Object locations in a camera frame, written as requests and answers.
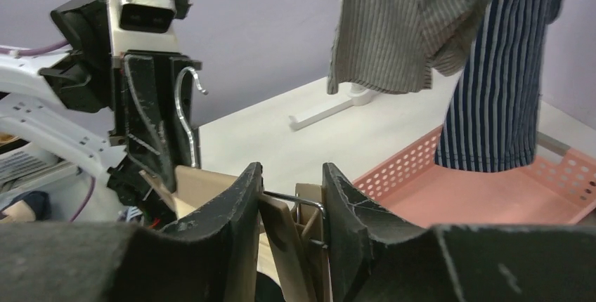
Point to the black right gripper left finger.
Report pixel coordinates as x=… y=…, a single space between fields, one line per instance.
x=208 y=255

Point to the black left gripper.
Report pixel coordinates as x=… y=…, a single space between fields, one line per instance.
x=90 y=79

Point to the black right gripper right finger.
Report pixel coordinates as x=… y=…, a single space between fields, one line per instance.
x=376 y=255

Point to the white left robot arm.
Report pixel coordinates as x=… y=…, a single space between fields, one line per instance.
x=93 y=141

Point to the navy striped underwear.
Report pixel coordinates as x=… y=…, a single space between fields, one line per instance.
x=492 y=121

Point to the grey striped underwear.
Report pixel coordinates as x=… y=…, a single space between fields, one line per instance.
x=392 y=46

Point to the pink plastic basket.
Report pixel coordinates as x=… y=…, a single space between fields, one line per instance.
x=412 y=186

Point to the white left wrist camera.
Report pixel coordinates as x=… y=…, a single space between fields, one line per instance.
x=142 y=25

